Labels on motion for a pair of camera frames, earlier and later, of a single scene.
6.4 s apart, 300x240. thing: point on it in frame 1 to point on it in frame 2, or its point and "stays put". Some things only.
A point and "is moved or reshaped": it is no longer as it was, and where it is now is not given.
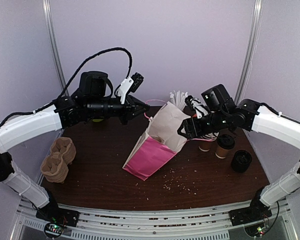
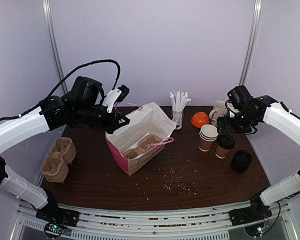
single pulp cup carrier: x=158 y=138 is moved or reshaped
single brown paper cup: x=222 y=153 stays put
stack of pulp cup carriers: x=55 y=165 stays put
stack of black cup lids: x=241 y=159 stays put
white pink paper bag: x=160 y=140 to x=132 y=145
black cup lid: x=225 y=141 stays put
